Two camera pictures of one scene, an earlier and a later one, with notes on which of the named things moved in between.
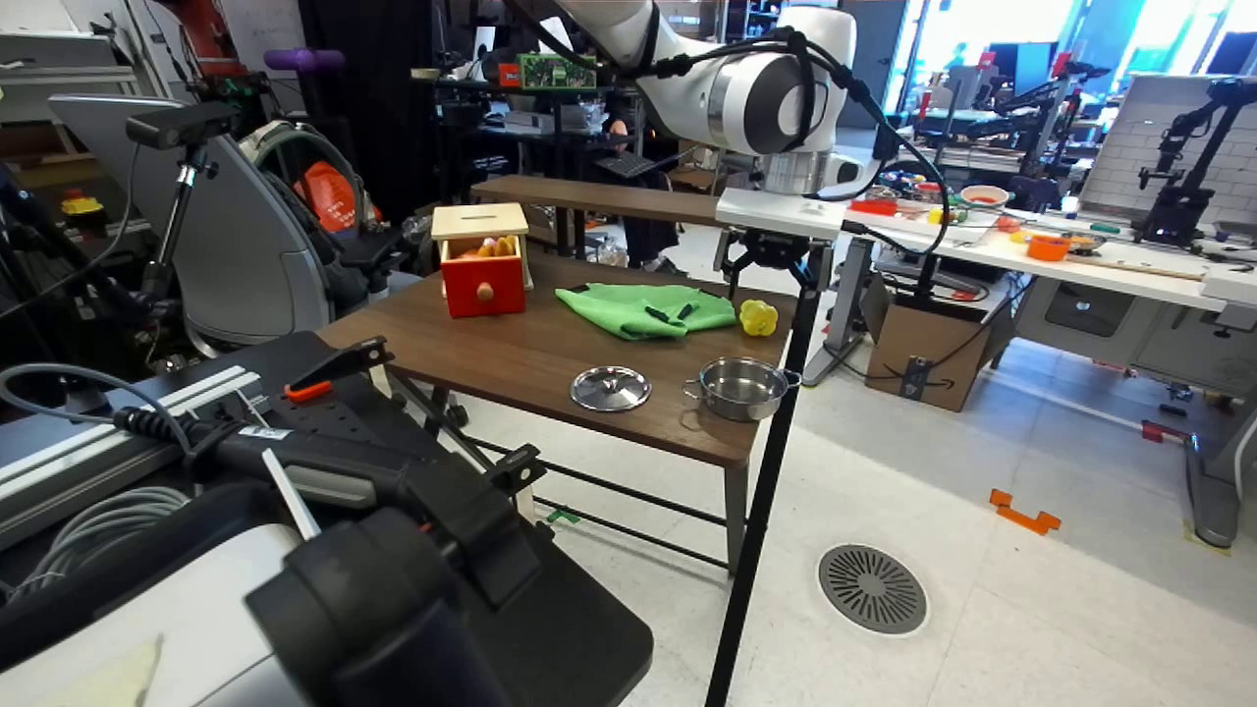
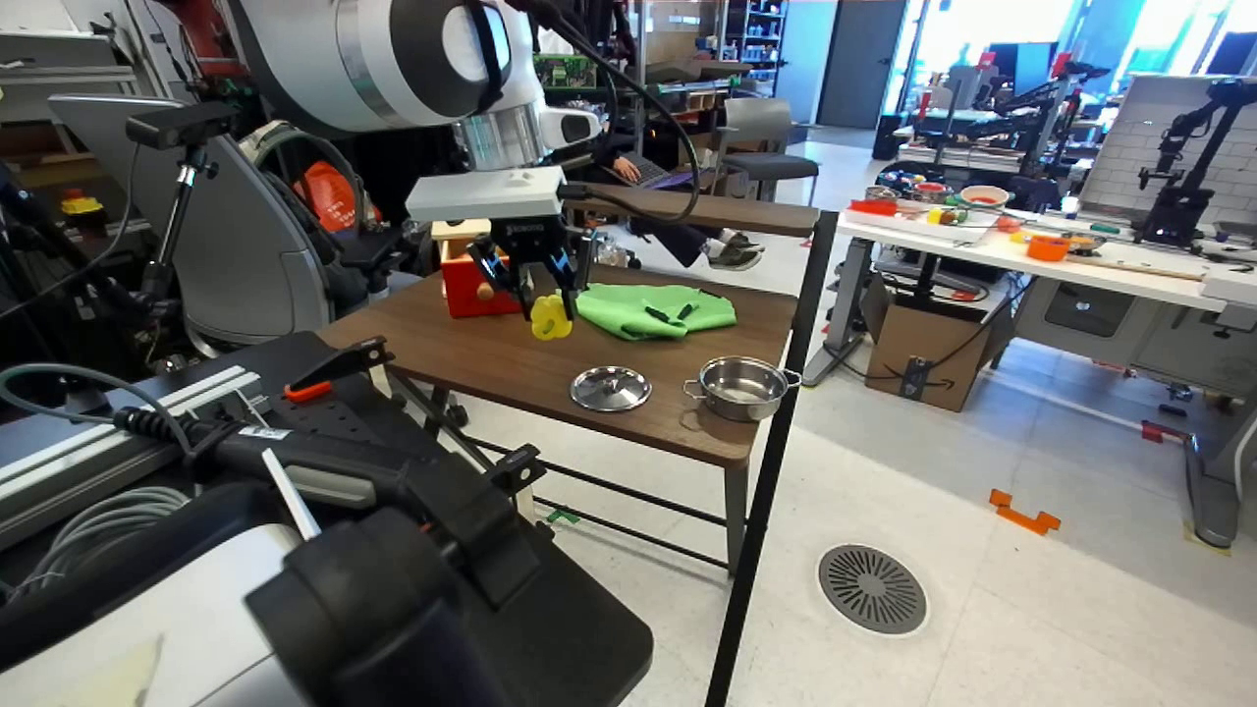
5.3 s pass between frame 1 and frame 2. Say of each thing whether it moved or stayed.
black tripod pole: stayed
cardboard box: stayed
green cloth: stayed
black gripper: moved
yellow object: moved
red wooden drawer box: stayed
